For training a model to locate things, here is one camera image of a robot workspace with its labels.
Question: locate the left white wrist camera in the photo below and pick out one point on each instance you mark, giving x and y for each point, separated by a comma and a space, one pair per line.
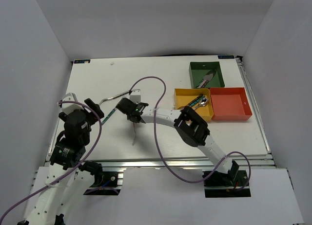
66, 104

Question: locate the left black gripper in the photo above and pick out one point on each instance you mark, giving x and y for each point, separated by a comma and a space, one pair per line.
95, 107

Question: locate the green box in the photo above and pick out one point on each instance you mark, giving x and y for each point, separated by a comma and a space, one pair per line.
197, 71

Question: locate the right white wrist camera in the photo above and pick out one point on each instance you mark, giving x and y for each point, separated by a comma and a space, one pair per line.
135, 96

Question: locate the blue table sticker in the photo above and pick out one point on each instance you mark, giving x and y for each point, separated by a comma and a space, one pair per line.
81, 61
226, 57

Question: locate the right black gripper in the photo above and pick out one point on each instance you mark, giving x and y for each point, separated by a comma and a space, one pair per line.
132, 102

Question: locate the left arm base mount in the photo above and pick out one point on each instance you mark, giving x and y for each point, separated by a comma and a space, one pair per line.
105, 182

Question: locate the left blue table sticker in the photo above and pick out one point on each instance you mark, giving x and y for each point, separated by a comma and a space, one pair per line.
81, 61

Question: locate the right blue table sticker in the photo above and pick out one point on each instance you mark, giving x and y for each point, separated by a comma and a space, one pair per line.
226, 57

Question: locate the yellow box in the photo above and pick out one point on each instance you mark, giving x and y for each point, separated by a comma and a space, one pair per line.
193, 97

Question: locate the red box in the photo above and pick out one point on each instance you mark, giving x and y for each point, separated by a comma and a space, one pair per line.
230, 104

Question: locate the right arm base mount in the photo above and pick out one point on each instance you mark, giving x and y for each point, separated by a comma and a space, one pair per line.
220, 187

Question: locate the teal handle spoon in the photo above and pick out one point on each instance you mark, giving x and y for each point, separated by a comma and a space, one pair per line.
198, 100

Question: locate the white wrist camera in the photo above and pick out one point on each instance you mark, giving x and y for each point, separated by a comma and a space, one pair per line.
66, 104
135, 96

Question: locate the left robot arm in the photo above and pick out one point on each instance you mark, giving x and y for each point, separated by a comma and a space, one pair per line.
70, 174

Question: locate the teal handle knife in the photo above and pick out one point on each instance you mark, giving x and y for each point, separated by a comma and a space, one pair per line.
206, 79

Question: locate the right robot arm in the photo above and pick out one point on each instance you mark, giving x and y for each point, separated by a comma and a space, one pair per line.
192, 129

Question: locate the dark handle fork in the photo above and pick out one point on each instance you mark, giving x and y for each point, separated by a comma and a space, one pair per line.
115, 97

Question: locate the teal handle fork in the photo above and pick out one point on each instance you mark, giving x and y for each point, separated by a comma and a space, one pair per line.
108, 116

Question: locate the pink handle fork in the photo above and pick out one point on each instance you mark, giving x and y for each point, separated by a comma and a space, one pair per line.
135, 134

